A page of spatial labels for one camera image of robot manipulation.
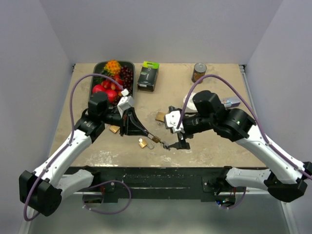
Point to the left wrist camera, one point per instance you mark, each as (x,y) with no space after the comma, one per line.
(125,102)

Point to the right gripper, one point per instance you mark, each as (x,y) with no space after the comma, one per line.
(182,136)

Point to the long shackle brass padlock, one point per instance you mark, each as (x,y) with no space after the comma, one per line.
(154,138)

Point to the large brass padlock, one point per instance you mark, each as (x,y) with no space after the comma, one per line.
(160,118)
(114,129)

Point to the large brass padlock left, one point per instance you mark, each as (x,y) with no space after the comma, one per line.
(114,129)

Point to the key with panda keychain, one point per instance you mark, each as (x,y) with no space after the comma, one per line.
(165,145)

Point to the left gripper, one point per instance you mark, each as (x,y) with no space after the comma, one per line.
(134,126)

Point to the grey fruit tray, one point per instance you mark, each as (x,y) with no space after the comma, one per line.
(98,69)

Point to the large brass padlock centre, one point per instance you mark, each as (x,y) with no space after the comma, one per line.
(160,118)

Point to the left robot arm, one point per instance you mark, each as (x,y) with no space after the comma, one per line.
(45,188)

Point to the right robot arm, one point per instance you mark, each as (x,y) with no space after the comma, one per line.
(284,178)

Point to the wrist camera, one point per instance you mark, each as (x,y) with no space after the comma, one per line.
(171,121)
(125,102)

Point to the red strawberries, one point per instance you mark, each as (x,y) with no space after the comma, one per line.
(109,85)

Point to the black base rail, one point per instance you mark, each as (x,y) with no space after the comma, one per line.
(186,183)

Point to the small brass padlock with key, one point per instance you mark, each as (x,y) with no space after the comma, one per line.
(143,143)

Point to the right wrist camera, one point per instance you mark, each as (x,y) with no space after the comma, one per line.
(171,121)

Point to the red apple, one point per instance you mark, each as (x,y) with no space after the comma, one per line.
(112,94)

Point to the orange label tin can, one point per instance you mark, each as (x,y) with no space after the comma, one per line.
(198,71)

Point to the white toilet paper roll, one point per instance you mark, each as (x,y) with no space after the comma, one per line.
(191,108)

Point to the black green razor box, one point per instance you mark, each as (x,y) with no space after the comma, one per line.
(148,76)

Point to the orange flower bunch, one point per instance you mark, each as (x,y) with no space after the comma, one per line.
(112,68)

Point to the dark red grapes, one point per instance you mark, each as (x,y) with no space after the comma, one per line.
(127,75)

